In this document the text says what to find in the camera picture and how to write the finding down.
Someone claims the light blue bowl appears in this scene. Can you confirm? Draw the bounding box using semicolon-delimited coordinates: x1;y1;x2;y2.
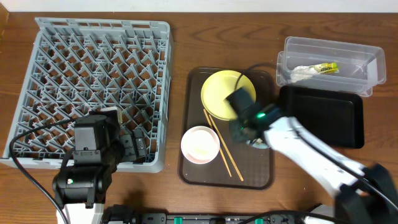
246;138;269;149

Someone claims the wooden chopstick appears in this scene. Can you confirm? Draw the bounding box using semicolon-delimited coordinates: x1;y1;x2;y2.
203;109;232;177
208;114;244;182

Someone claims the white napkin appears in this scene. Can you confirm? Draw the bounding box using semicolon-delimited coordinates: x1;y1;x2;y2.
289;66;318;83

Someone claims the green yellow snack wrapper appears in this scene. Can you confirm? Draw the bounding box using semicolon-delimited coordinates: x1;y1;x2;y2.
312;62;340;74

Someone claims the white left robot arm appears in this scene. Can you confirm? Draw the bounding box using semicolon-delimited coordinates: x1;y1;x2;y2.
53;113;146;223

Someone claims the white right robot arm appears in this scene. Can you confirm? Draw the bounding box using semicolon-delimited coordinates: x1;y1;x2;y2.
225;88;397;224

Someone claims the yellow plate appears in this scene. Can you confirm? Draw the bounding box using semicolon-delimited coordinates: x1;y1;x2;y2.
201;70;241;121

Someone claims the brown serving tray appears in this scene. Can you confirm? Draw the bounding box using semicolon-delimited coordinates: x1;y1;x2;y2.
178;67;275;190

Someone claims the pink white bowl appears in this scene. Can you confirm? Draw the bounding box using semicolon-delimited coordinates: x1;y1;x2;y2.
180;126;220;165

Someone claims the clear plastic bin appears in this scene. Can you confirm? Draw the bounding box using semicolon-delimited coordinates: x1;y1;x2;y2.
276;37;386;97

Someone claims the black plastic tray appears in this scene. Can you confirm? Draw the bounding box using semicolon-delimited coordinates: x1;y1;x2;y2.
278;86;364;149

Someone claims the grey dish rack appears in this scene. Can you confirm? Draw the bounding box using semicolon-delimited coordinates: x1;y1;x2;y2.
1;17;174;173

